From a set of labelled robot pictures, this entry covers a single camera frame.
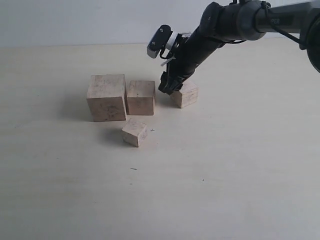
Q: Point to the third largest wooden cube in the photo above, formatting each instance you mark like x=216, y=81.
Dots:
x=186, y=96

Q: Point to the smallest wooden cube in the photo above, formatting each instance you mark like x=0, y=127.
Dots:
x=134, y=132

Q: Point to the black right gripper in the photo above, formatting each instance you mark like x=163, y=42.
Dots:
x=187, y=58

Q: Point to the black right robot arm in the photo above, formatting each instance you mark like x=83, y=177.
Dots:
x=241, y=21

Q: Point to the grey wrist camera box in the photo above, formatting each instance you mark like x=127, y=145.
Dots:
x=157, y=44

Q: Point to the second largest wooden cube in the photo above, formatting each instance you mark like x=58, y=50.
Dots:
x=141, y=98

